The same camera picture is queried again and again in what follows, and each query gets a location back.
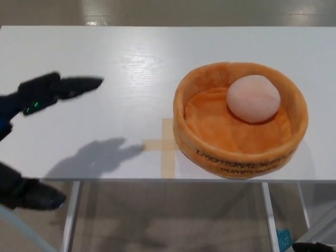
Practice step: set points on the white table leg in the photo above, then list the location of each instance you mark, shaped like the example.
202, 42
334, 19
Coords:
71, 215
304, 204
270, 215

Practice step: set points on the teal patterned object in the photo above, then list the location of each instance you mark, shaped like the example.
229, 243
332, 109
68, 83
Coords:
284, 236

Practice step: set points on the pink round plush toy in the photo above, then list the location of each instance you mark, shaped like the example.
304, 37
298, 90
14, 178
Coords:
253, 99

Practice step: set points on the beige masking tape strip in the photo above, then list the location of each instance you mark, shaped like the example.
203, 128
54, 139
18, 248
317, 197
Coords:
153, 145
168, 162

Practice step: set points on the orange plush round plate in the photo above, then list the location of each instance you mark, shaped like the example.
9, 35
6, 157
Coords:
236, 141

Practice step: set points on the light blue metal bar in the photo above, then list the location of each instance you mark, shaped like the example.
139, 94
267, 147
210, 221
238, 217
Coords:
324, 223
26, 231

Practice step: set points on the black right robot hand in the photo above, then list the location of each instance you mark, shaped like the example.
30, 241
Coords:
312, 248

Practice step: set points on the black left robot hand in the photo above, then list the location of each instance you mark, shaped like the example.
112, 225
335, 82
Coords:
47, 89

